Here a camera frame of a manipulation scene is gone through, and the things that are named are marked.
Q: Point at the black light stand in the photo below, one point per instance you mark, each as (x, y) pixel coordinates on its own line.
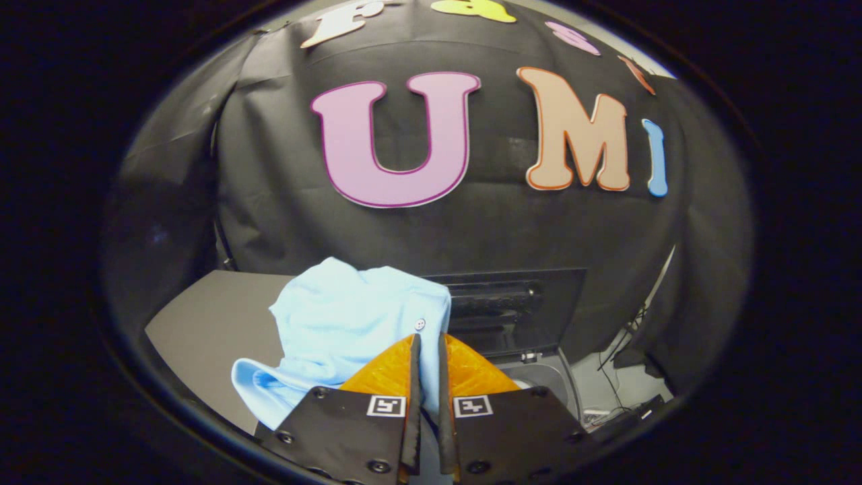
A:
(656, 289)

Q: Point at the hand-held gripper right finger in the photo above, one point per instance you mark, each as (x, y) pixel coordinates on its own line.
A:
(444, 404)

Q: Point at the cream and dark cabinet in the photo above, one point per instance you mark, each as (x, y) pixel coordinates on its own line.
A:
(209, 323)

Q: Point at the black backdrop cloth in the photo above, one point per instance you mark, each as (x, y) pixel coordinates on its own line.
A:
(471, 229)

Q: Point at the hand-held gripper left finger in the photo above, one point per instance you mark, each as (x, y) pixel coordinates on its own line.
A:
(412, 404)

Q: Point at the black floor box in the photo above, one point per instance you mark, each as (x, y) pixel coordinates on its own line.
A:
(630, 414)

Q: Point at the light blue shirt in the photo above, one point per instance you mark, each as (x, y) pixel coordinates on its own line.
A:
(343, 323)

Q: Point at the dark washing machine lid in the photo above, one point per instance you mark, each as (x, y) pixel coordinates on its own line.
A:
(512, 310)

